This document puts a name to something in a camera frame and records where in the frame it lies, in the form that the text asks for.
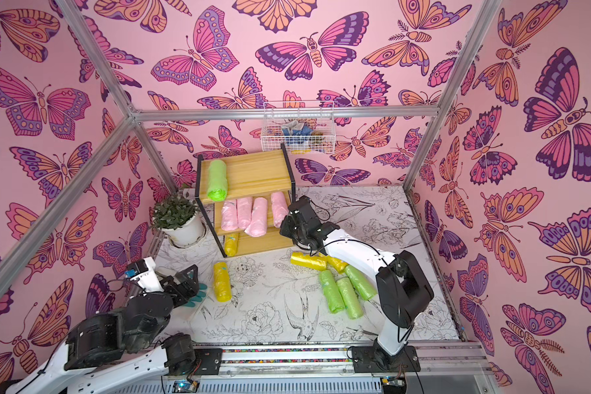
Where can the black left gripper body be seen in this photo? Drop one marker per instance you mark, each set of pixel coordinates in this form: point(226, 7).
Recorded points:
point(184, 283)

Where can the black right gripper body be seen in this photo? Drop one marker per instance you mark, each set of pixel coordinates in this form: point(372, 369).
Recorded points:
point(295, 222)

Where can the pink bag roll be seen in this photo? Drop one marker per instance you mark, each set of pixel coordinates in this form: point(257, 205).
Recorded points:
point(259, 218)
point(229, 216)
point(244, 212)
point(279, 207)

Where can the yellow bag roll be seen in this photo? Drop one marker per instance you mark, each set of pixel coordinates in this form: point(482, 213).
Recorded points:
point(221, 282)
point(337, 264)
point(231, 242)
point(307, 261)

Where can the green bag roll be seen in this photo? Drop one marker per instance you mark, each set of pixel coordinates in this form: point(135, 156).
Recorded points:
point(217, 180)
point(360, 283)

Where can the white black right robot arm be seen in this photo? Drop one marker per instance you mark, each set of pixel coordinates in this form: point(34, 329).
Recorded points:
point(401, 285)

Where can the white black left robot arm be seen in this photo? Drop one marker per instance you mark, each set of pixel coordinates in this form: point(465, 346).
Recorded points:
point(111, 350)

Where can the potted green plant white pot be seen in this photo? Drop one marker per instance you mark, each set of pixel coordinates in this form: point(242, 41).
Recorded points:
point(179, 219)

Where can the green bag roll right one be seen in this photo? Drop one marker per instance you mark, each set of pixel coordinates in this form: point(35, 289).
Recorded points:
point(331, 292)

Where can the green bag roll right two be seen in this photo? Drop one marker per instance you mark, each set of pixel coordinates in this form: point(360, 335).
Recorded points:
point(350, 299)

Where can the blue items in basket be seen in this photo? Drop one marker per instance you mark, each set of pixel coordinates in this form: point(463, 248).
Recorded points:
point(297, 129)

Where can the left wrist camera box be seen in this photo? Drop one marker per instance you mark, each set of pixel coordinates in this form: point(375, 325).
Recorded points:
point(142, 273)

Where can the wooden three-tier shelf black frame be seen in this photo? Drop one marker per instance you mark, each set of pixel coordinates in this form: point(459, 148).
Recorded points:
point(250, 175)

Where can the white wire wall basket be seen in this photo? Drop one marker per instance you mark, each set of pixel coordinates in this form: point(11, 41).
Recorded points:
point(320, 116)

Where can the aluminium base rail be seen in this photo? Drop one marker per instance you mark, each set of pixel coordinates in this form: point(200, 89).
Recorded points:
point(427, 367)

